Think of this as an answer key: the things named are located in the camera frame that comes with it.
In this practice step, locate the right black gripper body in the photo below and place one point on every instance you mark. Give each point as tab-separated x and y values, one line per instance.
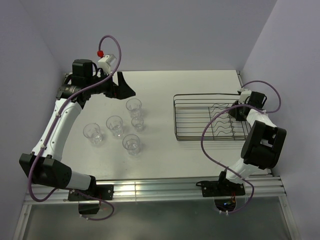
239	117

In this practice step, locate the tall clear glass back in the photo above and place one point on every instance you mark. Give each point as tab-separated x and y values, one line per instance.
134	107

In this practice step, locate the small clear glass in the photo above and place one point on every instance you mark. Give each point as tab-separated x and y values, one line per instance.
138	123

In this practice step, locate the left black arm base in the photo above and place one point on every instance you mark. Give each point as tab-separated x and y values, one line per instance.
90	201

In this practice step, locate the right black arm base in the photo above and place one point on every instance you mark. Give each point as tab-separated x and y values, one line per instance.
222	188

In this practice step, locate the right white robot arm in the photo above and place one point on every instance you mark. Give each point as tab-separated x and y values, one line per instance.
262	147

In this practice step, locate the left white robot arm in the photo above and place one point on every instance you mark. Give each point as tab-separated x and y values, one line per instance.
43	166

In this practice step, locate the clear glass middle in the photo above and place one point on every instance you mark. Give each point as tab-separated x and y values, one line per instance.
115	125

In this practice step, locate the clear glass left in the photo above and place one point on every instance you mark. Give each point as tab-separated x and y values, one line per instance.
92	132

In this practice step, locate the clear glass front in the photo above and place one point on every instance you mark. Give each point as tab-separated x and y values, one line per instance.
132	144

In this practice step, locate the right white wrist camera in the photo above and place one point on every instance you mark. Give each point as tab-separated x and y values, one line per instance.
244	95

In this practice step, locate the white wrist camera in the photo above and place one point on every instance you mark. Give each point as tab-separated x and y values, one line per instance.
244	95
106	61

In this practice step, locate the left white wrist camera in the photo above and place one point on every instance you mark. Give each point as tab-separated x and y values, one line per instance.
106	61

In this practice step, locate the black wire dish rack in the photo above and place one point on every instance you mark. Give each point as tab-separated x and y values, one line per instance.
193	111

